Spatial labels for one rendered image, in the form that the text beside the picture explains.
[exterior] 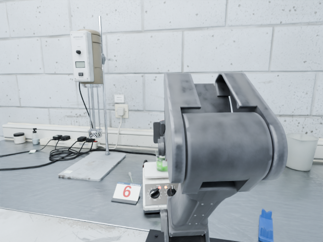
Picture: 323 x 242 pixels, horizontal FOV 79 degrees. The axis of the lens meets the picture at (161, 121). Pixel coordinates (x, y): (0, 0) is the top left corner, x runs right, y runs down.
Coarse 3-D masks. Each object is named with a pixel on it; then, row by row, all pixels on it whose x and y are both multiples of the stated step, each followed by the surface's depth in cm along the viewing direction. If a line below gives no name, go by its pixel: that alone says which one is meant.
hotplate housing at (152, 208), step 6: (144, 180) 67; (150, 180) 67; (156, 180) 67; (162, 180) 67; (168, 180) 67; (144, 186) 65; (144, 192) 63; (144, 198) 62; (144, 204) 61; (144, 210) 61; (150, 210) 61; (156, 210) 61
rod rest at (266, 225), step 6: (264, 210) 57; (264, 216) 57; (270, 216) 56; (264, 222) 55; (270, 222) 55; (264, 228) 50; (270, 228) 53; (264, 234) 50; (270, 234) 49; (264, 240) 50; (270, 240) 49
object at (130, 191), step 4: (120, 184) 71; (124, 184) 71; (116, 188) 70; (120, 188) 70; (124, 188) 70; (128, 188) 70; (132, 188) 69; (136, 188) 69; (116, 192) 69; (120, 192) 69; (124, 192) 69; (128, 192) 69; (132, 192) 69; (136, 192) 68; (120, 196) 68; (124, 196) 68; (128, 196) 68; (132, 196) 68; (136, 196) 67
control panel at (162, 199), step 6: (150, 186) 65; (156, 186) 65; (162, 186) 65; (168, 186) 65; (174, 186) 65; (162, 192) 63; (150, 198) 62; (156, 198) 62; (162, 198) 62; (150, 204) 60; (156, 204) 60; (162, 204) 60
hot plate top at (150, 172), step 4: (144, 164) 76; (148, 164) 76; (152, 164) 76; (144, 168) 72; (148, 168) 72; (152, 168) 72; (144, 172) 69; (148, 172) 69; (152, 172) 69; (156, 172) 69; (144, 176) 67; (148, 176) 66; (152, 176) 66; (156, 176) 66; (160, 176) 66; (164, 176) 67; (168, 176) 67
